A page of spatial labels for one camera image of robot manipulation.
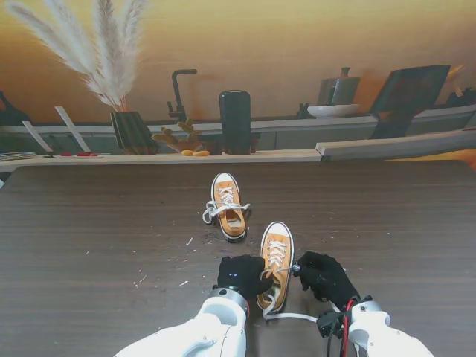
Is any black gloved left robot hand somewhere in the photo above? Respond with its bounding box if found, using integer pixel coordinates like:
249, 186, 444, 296
217, 254, 274, 299

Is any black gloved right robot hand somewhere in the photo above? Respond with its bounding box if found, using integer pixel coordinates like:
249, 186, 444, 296
293, 251, 361, 313

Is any orange canvas sneaker with laces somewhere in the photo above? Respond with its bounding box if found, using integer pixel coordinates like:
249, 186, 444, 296
210, 172, 249, 245

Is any long white shoelace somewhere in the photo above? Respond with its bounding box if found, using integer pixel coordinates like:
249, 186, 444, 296
202, 187, 252, 225

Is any dark low stand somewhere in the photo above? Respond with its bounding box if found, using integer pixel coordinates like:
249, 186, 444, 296
200, 132, 262, 155

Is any yellow cactus ornament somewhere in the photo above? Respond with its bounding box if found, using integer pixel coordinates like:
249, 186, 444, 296
151, 118, 204, 152

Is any grey wooden plank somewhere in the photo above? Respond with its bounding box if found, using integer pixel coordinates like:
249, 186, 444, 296
315, 128, 476, 161

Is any black cylindrical canister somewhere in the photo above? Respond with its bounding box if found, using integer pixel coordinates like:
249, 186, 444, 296
218, 90, 252, 155

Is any white bowl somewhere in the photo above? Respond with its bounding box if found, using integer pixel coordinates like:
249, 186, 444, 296
306, 103, 361, 119

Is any dark green ribbed vase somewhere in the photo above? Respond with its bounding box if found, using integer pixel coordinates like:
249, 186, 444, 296
109, 110, 161, 155

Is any grey metal pot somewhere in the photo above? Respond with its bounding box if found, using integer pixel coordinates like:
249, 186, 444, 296
317, 67, 361, 107

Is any black kitchen faucet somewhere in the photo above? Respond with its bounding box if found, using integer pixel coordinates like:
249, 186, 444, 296
166, 68, 199, 120

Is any long white slat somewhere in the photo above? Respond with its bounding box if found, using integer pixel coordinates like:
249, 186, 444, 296
54, 106, 91, 152

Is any short white slat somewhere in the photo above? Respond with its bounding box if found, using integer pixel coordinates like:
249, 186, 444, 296
21, 120, 54, 153

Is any white pampas grass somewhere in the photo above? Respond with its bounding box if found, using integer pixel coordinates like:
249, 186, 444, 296
3, 0, 149, 112

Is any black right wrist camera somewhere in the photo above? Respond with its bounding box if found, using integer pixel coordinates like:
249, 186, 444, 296
315, 310, 345, 339

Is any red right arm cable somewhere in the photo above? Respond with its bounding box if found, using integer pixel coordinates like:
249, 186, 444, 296
340, 300, 355, 357

